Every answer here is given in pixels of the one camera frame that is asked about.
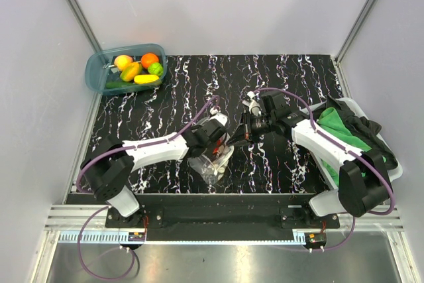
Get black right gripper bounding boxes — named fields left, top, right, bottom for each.
left=227, top=111, right=276, bottom=148

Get clear polka dot zip bag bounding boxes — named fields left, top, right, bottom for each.
left=187, top=134, right=235, bottom=186

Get green fake lime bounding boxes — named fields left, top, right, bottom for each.
left=148, top=62, right=164, bottom=78

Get yellow fake banana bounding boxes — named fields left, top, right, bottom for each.
left=133, top=74, right=160, bottom=85

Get orange fake fruit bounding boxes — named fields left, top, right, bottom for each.
left=140, top=52, right=159, bottom=69

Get yellow green fake mango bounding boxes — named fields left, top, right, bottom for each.
left=120, top=62, right=142, bottom=82

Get dark green fake cucumber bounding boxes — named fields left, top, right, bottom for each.
left=105, top=82, right=134, bottom=89

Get yellow fake fruit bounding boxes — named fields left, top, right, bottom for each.
left=113, top=54, right=133, bottom=71

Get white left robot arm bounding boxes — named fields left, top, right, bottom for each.
left=81, top=113, right=233, bottom=227

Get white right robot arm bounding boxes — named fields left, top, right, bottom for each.
left=227, top=87, right=395, bottom=228

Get green cloth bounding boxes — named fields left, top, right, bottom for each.
left=317, top=106, right=387, bottom=191

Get white laundry basket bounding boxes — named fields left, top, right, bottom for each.
left=297, top=97, right=403, bottom=197

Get black cloth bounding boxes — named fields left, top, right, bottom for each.
left=326, top=95, right=398, bottom=171

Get blue transparent plastic container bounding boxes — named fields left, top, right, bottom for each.
left=85, top=44, right=167, bottom=95

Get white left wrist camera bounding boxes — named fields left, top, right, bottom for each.
left=209, top=107, right=229, bottom=128

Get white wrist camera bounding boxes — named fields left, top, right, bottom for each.
left=209, top=107, right=229, bottom=128
left=242, top=91, right=262, bottom=117

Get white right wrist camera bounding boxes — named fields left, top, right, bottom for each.
left=242, top=91, right=262, bottom=117

